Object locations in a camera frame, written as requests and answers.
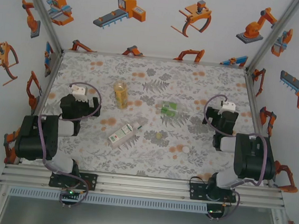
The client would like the yellow label tea bottle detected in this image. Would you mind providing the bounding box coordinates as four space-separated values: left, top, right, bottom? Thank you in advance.
111 79 131 110

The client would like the green label clear bottle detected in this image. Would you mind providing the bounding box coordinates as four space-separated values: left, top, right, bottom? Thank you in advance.
156 100 180 118

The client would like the white label clear bottle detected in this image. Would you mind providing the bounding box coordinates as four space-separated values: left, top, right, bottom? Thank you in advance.
107 115 149 152

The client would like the left green circuit board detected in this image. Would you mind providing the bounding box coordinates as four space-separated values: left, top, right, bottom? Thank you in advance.
60 188 82 200

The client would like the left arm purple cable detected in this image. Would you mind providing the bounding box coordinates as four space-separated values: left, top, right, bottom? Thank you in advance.
30 78 104 210

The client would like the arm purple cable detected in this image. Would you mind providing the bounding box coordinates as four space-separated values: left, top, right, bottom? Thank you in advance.
194 93 274 224
30 78 104 210

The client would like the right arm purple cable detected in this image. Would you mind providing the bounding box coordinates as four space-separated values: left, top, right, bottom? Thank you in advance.
194 93 274 224

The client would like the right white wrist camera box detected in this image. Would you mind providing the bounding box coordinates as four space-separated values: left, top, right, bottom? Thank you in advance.
219 99 237 116

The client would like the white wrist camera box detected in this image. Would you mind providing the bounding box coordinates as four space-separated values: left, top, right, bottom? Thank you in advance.
219 99 237 116
69 82 92 104

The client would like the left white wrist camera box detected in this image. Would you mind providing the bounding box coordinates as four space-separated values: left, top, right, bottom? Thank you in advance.
69 82 92 104

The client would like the right aluminium side rail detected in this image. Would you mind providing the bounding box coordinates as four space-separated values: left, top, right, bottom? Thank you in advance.
233 70 295 193

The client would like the aluminium side rail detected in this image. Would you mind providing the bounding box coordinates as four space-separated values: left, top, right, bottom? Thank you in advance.
233 70 295 193
1 45 65 171

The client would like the left aluminium side rail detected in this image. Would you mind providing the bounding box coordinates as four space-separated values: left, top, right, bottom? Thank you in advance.
1 45 65 171

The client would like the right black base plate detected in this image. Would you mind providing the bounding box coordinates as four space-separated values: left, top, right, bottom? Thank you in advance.
188 176 239 205

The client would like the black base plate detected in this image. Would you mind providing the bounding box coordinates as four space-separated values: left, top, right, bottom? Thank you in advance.
49 170 99 192
188 176 239 205

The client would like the thin aluminium frame rail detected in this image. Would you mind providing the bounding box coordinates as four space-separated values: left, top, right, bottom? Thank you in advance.
62 47 249 71

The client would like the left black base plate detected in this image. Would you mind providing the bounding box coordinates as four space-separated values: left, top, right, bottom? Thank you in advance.
49 170 99 192

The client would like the wide slotted aluminium frame rail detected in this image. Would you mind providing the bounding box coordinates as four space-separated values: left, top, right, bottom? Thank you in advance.
0 162 287 212

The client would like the left aluminium corner post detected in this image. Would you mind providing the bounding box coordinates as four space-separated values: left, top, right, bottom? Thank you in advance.
12 0 70 57

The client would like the aluminium corner post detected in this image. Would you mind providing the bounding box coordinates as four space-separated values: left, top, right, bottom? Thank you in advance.
245 0 299 79
12 0 70 57

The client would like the right aluminium corner post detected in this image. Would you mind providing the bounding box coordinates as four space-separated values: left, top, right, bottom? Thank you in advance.
245 0 299 79

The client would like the grey slotted cable duct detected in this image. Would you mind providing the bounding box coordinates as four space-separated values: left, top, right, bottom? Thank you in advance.
7 185 209 216

